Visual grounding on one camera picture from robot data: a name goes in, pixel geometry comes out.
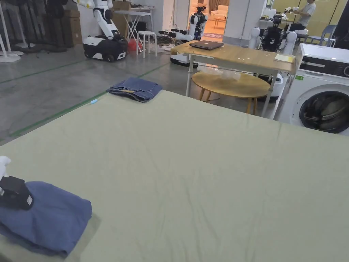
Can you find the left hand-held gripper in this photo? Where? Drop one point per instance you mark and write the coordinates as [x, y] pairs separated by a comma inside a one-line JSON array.
[[14, 192]]

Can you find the dark blue garment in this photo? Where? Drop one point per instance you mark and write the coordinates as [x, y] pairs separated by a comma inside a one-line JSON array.
[[51, 215]]

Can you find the folded denim jeans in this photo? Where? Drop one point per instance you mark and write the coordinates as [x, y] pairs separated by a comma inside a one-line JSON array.
[[137, 88]]

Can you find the brown cardboard carton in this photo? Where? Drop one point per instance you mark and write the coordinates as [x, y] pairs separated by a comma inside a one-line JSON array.
[[73, 27]]

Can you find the bed with pale green sheet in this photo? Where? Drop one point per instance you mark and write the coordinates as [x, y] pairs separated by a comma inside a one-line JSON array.
[[190, 174]]

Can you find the white robot with black base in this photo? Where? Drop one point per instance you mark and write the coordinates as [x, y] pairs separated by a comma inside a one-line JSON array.
[[105, 30]]

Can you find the red bag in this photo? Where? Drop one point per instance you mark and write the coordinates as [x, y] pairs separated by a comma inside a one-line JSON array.
[[134, 45]]

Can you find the white robot with black head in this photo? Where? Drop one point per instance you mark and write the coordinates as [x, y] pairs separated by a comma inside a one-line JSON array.
[[197, 26]]

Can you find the white sofa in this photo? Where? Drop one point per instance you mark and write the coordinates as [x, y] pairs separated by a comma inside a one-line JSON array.
[[219, 10]]

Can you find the black-bodied robot with white arms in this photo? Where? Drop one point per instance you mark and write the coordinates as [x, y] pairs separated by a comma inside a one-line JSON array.
[[272, 38]]

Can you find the white washing machine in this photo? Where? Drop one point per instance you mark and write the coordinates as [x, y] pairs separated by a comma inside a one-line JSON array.
[[319, 82]]

